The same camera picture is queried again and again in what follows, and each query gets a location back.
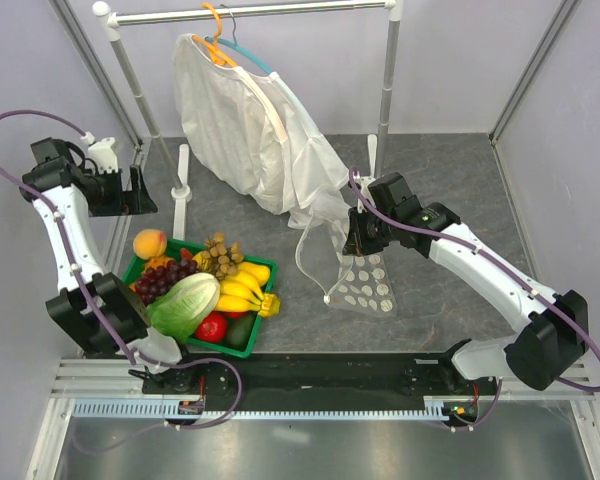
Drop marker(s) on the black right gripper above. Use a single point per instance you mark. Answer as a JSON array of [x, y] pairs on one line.
[[356, 243]]

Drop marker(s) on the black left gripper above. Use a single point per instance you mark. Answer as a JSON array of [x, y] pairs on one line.
[[140, 202]]

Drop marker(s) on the orange peach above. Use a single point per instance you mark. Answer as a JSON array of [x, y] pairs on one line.
[[149, 244]]

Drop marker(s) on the clear dotted zip top bag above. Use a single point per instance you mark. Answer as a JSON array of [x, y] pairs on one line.
[[357, 284]]

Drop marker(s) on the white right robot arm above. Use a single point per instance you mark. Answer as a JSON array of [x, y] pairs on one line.
[[547, 327]]

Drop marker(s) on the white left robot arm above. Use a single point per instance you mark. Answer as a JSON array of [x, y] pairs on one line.
[[68, 187]]

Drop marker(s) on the silver clothes rack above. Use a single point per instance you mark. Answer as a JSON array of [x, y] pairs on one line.
[[111, 22]]

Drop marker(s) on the orange fruit in basket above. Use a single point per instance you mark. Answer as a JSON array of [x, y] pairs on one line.
[[161, 261]]

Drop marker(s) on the purple grape bunch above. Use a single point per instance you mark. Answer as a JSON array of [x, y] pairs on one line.
[[153, 284]]

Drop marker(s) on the brown longan bunch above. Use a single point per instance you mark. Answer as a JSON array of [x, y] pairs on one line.
[[219, 258]]

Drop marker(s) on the green lettuce head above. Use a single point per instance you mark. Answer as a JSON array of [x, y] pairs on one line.
[[179, 312]]

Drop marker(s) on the green plastic basket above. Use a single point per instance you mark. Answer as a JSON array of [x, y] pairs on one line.
[[179, 249]]

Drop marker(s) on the white hanging shirt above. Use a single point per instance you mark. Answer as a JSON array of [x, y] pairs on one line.
[[254, 134]]

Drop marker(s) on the yellow banana bunch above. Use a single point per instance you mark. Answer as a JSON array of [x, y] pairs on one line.
[[245, 292]]

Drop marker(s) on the red tomato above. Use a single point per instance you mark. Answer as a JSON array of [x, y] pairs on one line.
[[212, 329]]

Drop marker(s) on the dark green avocado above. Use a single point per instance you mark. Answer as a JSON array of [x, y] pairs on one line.
[[239, 332]]

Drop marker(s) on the orange clothes hanger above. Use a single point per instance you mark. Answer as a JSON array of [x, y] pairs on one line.
[[215, 53]]

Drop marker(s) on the teal clothes hanger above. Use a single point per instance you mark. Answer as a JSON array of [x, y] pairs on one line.
[[248, 55]]

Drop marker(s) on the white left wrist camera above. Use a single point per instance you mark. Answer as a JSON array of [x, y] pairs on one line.
[[101, 152]]

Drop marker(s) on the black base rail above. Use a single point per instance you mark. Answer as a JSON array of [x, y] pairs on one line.
[[321, 381]]

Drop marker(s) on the grey slotted cable duct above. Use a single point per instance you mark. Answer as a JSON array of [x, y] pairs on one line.
[[187, 410]]

